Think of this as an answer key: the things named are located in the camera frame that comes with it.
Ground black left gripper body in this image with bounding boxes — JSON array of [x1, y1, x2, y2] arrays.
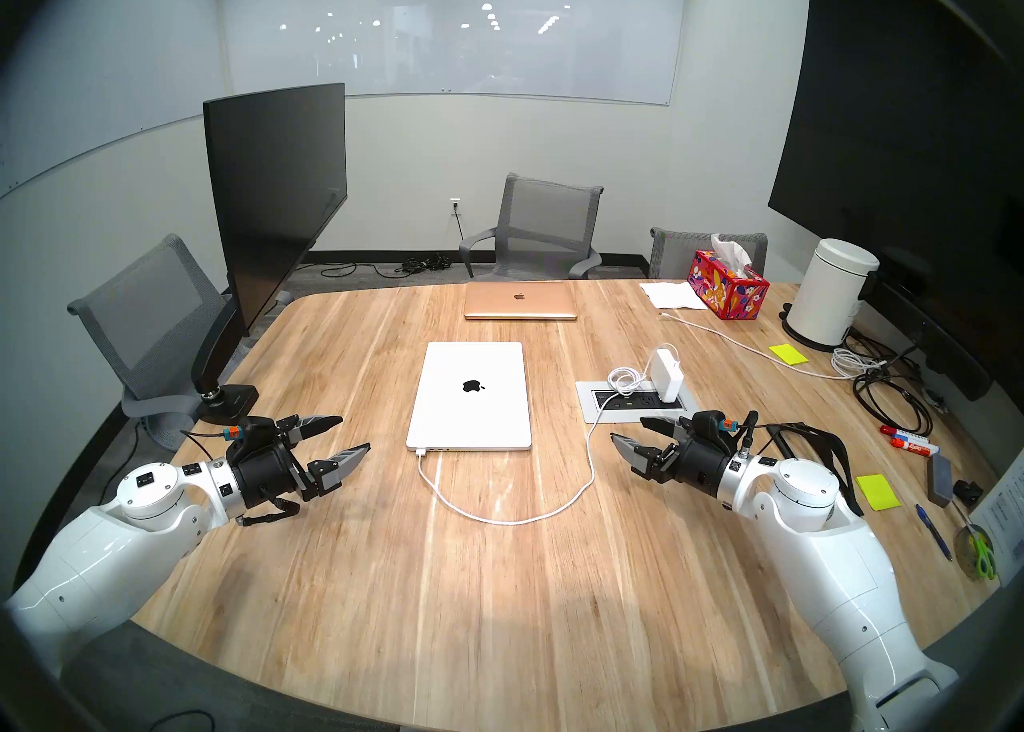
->
[[226, 418, 322, 510]]

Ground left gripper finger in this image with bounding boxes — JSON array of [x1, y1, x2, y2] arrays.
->
[[276, 414, 344, 446], [308, 442, 373, 496]]

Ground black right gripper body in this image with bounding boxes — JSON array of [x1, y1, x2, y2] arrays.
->
[[652, 412, 742, 497]]

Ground white charging cable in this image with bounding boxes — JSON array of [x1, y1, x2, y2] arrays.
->
[[416, 345, 681, 527]]

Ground silver MacBook laptop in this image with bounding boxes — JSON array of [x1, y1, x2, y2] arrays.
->
[[406, 341, 534, 453]]

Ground rose gold MacBook laptop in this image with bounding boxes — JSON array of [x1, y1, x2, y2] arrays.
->
[[464, 281, 578, 322]]

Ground black desk monitor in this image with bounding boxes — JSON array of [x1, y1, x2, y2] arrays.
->
[[202, 82, 349, 338]]

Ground white power adapter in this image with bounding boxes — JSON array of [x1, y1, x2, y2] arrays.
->
[[646, 348, 682, 405]]

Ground grey table outlet plate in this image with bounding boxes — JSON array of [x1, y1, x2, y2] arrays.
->
[[576, 377, 705, 425]]

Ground white paper napkin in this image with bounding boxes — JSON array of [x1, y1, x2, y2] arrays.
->
[[638, 281, 711, 311]]

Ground black laptop stand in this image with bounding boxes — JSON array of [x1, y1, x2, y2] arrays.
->
[[764, 422, 866, 517]]

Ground colourful floral tissue box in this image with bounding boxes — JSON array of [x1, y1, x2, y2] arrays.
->
[[688, 233, 770, 321]]

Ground grey mesh office chair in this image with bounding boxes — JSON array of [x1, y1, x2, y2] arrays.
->
[[458, 172, 605, 282], [67, 233, 234, 451], [648, 226, 769, 282]]

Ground white cylindrical bin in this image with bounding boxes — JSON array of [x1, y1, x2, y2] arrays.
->
[[780, 238, 881, 353]]

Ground grey whiteboard eraser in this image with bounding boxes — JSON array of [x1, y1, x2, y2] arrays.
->
[[926, 454, 955, 509]]

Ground blue pen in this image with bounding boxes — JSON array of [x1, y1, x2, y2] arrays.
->
[[914, 503, 954, 563]]

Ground black video bar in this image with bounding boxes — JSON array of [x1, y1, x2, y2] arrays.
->
[[860, 270, 994, 402]]

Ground white printed paper sheet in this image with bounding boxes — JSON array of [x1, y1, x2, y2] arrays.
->
[[972, 466, 1024, 565]]

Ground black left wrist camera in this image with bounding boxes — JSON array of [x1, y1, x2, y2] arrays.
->
[[222, 418, 278, 451]]

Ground black cable bundle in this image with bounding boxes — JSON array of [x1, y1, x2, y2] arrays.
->
[[848, 330, 937, 437]]

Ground thin white coiled cable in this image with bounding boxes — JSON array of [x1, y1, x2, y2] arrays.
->
[[658, 311, 890, 381]]

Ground black floor cables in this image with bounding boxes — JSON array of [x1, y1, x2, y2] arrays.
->
[[300, 254, 457, 280]]

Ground green handled scissors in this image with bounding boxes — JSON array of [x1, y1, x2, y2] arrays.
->
[[960, 521, 999, 581]]

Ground large black wall television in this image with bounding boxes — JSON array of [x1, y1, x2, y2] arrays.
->
[[766, 0, 1024, 371]]

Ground glass wall whiteboard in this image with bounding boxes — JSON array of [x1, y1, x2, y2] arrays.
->
[[220, 0, 690, 107]]

